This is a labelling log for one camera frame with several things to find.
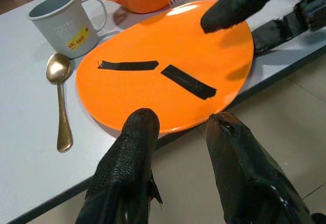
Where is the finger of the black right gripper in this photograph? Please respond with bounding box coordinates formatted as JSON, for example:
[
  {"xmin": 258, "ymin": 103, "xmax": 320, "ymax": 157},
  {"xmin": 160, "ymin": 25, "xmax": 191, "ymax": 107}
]
[
  {"xmin": 252, "ymin": 11, "xmax": 311, "ymax": 54},
  {"xmin": 200, "ymin": 0, "xmax": 302, "ymax": 34}
]

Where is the gold metal spoon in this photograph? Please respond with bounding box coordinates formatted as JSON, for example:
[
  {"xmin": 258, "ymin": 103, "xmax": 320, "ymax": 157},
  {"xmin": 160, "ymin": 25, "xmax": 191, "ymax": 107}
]
[{"xmin": 45, "ymin": 52, "xmax": 74, "ymax": 153}]

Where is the orange round plate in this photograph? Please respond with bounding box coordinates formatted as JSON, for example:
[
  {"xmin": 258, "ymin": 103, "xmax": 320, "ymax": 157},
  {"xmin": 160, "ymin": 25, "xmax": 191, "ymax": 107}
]
[{"xmin": 75, "ymin": 0, "xmax": 255, "ymax": 135}]

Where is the grey mug with yellow sticker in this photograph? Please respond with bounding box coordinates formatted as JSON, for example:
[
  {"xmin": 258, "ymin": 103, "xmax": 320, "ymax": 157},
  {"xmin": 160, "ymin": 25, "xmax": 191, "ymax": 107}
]
[{"xmin": 26, "ymin": 0, "xmax": 107, "ymax": 60}]

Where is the wide black tape strip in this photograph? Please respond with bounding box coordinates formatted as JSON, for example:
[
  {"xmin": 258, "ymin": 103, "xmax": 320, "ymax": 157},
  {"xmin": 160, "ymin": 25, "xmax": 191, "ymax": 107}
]
[{"xmin": 160, "ymin": 64, "xmax": 218, "ymax": 100}]

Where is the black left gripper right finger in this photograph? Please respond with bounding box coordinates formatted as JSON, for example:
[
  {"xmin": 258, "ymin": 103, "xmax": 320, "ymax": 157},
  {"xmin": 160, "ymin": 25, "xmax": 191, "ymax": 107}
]
[{"xmin": 205, "ymin": 111, "xmax": 316, "ymax": 224}]

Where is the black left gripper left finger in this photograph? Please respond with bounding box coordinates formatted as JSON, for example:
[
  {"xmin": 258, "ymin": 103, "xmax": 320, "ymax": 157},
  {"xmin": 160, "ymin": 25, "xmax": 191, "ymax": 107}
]
[{"xmin": 75, "ymin": 108, "xmax": 164, "ymax": 224}]

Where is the narrow black tape strip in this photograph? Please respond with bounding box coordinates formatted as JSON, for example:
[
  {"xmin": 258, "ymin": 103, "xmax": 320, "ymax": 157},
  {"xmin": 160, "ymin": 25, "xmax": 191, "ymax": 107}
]
[{"xmin": 97, "ymin": 60, "xmax": 159, "ymax": 72}]

